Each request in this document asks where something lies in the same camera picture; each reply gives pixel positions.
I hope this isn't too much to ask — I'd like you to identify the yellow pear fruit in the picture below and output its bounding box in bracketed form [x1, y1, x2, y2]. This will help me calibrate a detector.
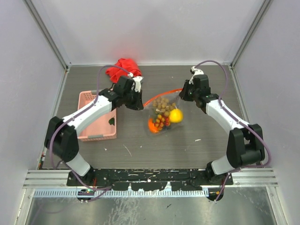
[169, 108, 183, 123]

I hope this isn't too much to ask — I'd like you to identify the bunch of brown longans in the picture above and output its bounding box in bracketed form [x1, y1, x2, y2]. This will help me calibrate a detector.
[151, 97, 176, 117]

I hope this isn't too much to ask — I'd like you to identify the clear zip top bag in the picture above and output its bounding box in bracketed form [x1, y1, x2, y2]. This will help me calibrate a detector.
[143, 89, 184, 135]

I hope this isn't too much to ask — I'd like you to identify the pink perforated plastic basket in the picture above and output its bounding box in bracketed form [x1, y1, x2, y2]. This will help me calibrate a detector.
[78, 90, 117, 142]

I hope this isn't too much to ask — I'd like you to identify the orange persimmon with leaf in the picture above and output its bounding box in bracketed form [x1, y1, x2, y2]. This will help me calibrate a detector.
[148, 118, 159, 134]

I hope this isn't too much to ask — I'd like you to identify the dark purple grape bunch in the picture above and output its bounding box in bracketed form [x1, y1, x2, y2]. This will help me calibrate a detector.
[162, 124, 172, 131]

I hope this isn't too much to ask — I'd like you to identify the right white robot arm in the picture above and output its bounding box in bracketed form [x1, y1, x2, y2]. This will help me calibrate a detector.
[179, 75, 265, 185]

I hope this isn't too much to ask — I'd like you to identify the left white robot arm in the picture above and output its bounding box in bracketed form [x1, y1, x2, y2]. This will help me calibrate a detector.
[44, 76, 143, 186]

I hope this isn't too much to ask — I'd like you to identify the crumpled red cloth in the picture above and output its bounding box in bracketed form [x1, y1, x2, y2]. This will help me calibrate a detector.
[105, 58, 142, 83]

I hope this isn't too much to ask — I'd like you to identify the small green leaf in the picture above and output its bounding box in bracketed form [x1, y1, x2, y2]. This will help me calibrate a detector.
[108, 117, 115, 126]

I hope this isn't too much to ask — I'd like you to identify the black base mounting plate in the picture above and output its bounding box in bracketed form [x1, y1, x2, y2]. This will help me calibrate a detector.
[81, 169, 233, 191]

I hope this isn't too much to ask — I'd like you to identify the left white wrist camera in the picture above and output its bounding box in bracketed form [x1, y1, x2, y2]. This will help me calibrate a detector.
[128, 73, 144, 92]

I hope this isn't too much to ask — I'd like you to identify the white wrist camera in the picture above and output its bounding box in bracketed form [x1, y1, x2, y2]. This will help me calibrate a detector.
[128, 73, 144, 92]
[188, 66, 205, 84]

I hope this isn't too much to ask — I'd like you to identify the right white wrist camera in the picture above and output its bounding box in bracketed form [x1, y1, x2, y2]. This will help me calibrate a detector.
[188, 66, 205, 84]

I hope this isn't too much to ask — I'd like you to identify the grey slotted cable duct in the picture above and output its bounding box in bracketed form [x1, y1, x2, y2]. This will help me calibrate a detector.
[33, 187, 209, 198]

